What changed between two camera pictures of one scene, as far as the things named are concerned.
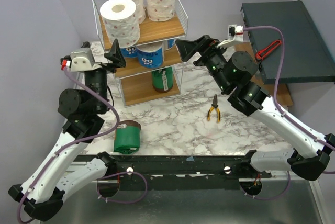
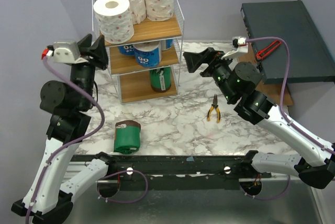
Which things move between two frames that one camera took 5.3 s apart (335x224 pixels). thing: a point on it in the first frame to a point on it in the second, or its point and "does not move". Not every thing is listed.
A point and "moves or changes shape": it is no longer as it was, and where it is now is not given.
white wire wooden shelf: [154, 69] moves or changes shape
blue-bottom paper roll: [151, 56] moves or changes shape
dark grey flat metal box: [308, 57] does not move
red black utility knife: [264, 52] does not move
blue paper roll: [170, 43] does not move
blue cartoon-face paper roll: [131, 52] moves or changes shape
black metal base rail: [227, 167] does not move
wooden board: [284, 98] does not move
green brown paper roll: [127, 137] does not move
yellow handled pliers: [215, 105] does not move
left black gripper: [115, 55] to [98, 48]
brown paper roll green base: [162, 79] does not move
